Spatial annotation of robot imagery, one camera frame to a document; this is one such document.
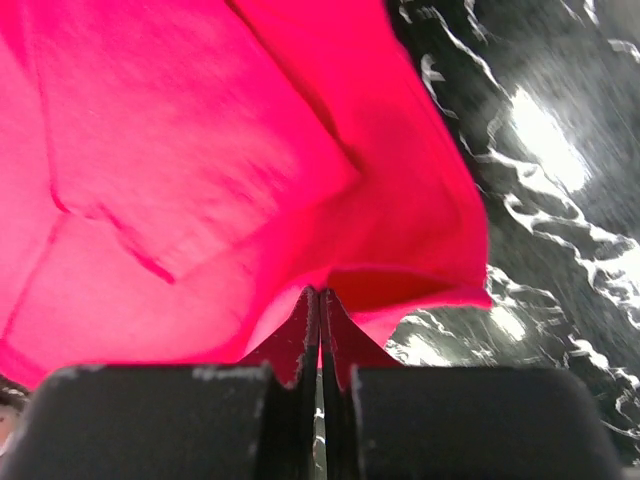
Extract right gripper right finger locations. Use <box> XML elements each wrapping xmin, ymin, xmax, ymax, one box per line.
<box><xmin>319</xmin><ymin>288</ymin><xmax>402</xmax><ymax>479</ymax></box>

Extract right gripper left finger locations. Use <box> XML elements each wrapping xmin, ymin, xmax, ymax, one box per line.
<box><xmin>240</xmin><ymin>287</ymin><xmax>319</xmax><ymax>479</ymax></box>

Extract magenta pink t shirt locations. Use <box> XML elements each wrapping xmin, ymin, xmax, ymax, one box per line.
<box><xmin>1</xmin><ymin>1</ymin><xmax>490</xmax><ymax>388</ymax></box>

